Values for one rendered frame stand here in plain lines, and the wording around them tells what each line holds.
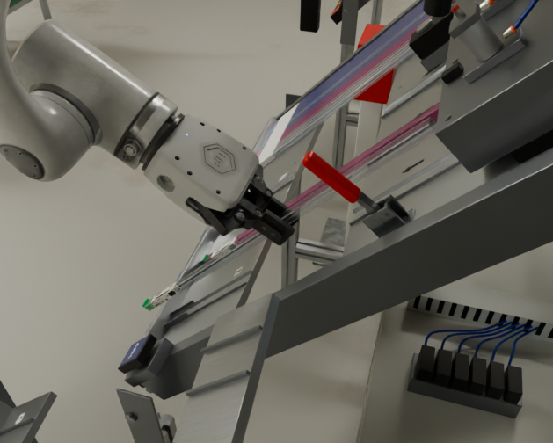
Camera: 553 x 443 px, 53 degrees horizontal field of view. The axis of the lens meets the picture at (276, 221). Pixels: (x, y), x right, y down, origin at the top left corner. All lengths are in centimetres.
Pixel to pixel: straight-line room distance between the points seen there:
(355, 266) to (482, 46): 21
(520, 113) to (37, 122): 40
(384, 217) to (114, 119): 28
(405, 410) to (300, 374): 78
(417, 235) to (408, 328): 53
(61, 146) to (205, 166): 14
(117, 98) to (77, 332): 131
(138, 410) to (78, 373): 97
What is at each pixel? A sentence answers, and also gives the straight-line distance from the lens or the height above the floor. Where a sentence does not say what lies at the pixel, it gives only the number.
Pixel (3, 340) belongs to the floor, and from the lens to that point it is 190.
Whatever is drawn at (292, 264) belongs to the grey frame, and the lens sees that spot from 157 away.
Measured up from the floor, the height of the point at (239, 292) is 85.
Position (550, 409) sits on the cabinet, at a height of 62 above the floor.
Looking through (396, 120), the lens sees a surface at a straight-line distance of 72.
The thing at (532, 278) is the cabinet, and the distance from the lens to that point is 114.
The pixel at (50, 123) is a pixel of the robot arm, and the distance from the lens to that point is 55.
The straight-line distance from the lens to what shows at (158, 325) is 85.
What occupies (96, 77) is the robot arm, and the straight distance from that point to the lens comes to 59.
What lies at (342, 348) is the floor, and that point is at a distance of 171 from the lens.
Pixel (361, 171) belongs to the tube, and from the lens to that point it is 55.
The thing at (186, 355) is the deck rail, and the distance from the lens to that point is 71.
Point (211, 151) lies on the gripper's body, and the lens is 60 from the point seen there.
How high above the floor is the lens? 139
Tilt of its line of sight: 42 degrees down
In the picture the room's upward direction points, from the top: straight up
